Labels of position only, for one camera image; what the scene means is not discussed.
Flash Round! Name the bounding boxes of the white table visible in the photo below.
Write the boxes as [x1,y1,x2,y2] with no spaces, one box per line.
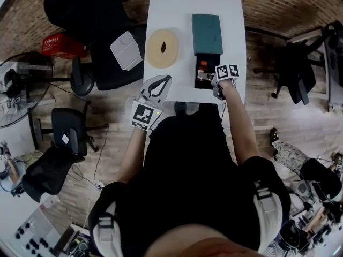
[143,0,247,104]

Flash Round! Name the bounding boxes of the red box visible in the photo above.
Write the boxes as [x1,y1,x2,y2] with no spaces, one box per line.
[41,33,88,59]

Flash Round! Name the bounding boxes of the black office chair with headrest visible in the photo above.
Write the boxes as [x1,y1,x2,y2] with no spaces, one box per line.
[43,0,148,92]

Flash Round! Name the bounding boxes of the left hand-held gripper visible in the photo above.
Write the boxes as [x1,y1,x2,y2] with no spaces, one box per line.
[130,74,173,132]

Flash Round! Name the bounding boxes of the cluttered work desk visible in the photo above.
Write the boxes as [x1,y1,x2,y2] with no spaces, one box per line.
[278,191,343,257]

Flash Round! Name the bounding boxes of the black pedestal fan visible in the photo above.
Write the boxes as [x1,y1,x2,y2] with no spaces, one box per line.
[0,51,95,130]

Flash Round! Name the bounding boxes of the person's right forearm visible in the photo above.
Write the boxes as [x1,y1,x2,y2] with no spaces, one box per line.
[219,79,260,167]

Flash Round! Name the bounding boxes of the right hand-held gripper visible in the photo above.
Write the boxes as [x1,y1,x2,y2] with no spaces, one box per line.
[197,63,240,102]

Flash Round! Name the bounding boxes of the person's left forearm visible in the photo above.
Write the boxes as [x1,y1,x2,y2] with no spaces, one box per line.
[117,127,148,185]

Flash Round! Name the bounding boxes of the person's black shoe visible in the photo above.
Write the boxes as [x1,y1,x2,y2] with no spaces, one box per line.
[174,101,189,116]

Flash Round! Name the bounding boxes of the dark teal box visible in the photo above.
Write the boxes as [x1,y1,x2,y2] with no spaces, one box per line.
[191,13,225,90]

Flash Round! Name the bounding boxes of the white panel with black pieces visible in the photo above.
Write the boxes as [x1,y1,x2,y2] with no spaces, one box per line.
[0,205,64,257]

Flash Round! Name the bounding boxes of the person's face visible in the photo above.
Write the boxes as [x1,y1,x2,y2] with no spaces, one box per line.
[144,223,269,257]

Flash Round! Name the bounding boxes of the grey shoulder strap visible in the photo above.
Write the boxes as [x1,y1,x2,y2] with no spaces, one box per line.
[253,179,284,252]
[93,202,119,254]

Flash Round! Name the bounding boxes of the person's black shirt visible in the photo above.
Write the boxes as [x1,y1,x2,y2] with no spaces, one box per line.
[88,103,292,257]

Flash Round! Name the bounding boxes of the cream tape roll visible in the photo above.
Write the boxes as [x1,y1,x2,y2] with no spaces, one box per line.
[145,28,180,70]

